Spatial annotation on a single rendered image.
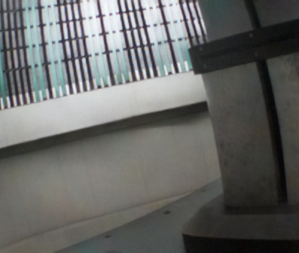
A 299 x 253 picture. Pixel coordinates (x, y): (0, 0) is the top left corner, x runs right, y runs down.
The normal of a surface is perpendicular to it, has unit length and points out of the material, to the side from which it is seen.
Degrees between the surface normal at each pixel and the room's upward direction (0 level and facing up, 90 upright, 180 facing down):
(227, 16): 90
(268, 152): 90
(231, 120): 90
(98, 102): 90
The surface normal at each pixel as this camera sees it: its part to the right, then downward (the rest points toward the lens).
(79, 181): 0.48, -0.07
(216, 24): -0.69, 0.18
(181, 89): 0.07, 0.03
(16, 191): 0.71, -0.12
